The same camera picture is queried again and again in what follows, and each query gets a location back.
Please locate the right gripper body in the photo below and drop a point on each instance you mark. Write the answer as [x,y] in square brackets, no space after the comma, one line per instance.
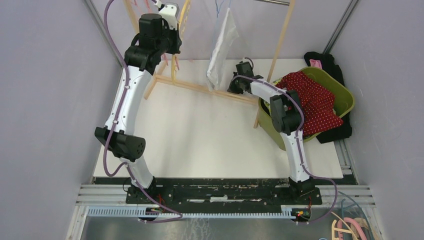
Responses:
[235,86]

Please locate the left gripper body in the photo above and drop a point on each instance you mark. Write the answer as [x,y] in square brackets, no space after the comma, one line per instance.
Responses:
[170,40]

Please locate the white garment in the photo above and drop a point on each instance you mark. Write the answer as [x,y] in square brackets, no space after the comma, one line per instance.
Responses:
[227,35]

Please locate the blue wire hanger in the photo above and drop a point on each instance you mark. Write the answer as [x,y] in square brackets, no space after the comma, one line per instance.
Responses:
[220,5]

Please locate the red polka dot skirt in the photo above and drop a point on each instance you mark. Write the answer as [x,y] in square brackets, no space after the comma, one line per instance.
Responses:
[317,102]

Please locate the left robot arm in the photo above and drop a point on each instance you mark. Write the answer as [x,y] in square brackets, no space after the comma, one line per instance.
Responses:
[158,34]

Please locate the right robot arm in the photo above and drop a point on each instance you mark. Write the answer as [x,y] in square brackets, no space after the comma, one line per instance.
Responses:
[287,119]

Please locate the wooden clothes rack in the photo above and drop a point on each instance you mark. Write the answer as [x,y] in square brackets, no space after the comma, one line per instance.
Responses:
[159,78]

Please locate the pink garment in corner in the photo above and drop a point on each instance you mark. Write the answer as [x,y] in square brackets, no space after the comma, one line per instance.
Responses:
[316,63]

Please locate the olive green plastic basket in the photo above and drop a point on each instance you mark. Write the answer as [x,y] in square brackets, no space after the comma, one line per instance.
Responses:
[344,100]

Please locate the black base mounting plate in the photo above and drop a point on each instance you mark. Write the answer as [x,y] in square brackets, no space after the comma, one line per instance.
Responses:
[225,195]

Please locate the pile of spare hangers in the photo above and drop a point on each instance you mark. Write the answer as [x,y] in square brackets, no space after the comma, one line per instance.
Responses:
[351,223]

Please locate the left aluminium frame post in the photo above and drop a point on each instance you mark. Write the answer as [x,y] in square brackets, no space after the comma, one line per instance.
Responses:
[89,5]

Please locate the aluminium frame post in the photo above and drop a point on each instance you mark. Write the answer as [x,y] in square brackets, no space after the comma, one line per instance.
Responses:
[89,5]
[341,25]

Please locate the metal rack rail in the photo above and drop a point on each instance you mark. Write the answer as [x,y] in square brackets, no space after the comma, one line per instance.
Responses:
[278,2]

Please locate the right aluminium frame post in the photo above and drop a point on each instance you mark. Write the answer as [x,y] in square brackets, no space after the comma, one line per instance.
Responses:
[341,25]

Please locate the white slotted cable duct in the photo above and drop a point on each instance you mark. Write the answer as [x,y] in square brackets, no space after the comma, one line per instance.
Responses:
[144,212]

